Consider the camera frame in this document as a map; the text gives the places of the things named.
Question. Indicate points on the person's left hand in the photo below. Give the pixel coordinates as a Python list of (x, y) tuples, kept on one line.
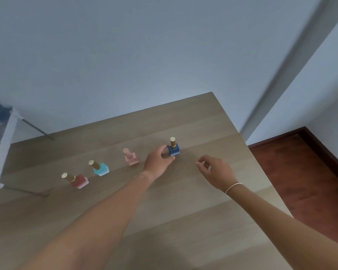
[(153, 164)]

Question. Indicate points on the person's right hand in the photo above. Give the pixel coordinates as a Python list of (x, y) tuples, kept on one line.
[(218, 172)]

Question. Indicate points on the person's left thumb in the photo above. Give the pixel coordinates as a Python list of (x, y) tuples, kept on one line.
[(169, 159)]

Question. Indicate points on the person's right thumb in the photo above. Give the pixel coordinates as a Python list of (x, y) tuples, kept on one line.
[(201, 168)]

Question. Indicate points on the blue nail polish bottle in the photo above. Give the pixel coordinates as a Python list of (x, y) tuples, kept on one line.
[(174, 149)]

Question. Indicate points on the person's right forearm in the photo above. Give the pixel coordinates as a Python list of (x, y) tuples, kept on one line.
[(284, 224)]

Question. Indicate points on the person's left forearm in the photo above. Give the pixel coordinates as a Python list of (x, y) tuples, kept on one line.
[(101, 222)]

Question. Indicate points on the pale pink nail polish bottle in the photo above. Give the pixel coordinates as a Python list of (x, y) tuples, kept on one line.
[(131, 158)]

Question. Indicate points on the cyan nail polish bottle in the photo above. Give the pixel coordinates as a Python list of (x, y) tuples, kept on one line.
[(101, 169)]

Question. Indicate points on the coral red nail polish bottle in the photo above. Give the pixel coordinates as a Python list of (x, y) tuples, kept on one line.
[(78, 181)]

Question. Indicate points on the dark wooden skirting board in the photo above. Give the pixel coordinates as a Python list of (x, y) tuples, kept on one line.
[(321, 149)]

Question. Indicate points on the clear acrylic organizer box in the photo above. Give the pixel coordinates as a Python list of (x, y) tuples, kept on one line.
[(5, 143)]

